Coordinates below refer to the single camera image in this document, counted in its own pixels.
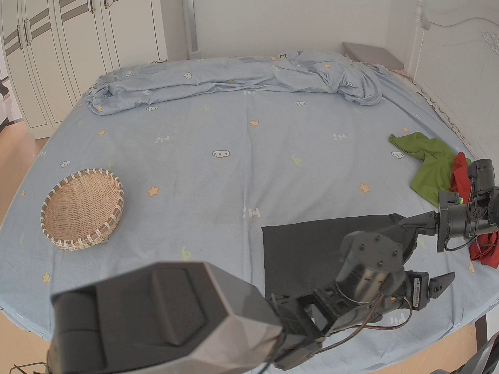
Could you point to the green garment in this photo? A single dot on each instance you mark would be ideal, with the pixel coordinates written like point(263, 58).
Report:
point(429, 170)

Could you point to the round woven basket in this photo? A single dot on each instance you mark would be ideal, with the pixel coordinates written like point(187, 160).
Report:
point(82, 205)

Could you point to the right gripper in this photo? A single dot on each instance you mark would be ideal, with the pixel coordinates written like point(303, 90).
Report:
point(454, 222)

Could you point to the red garment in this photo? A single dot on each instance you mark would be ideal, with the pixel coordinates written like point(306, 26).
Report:
point(460, 173)

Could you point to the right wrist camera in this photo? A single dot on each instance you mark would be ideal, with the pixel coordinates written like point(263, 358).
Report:
point(449, 199)

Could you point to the black shirt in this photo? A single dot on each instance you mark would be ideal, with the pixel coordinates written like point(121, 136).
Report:
point(300, 251)

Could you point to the pale blue quilt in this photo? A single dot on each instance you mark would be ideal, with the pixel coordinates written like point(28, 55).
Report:
point(234, 76)

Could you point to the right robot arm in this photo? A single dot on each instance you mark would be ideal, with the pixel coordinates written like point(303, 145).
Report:
point(483, 173)

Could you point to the grey bedside table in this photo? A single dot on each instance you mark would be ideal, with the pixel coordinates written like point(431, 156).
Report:
point(370, 55)

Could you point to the bed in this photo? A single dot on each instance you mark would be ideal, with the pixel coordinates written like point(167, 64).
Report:
point(234, 138)

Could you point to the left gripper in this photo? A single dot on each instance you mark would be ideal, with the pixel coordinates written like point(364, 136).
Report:
point(419, 290)

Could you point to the white wardrobe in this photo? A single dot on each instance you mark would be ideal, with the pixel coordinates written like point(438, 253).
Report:
point(78, 33)

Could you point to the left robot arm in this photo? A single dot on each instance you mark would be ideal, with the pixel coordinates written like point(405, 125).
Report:
point(156, 318)

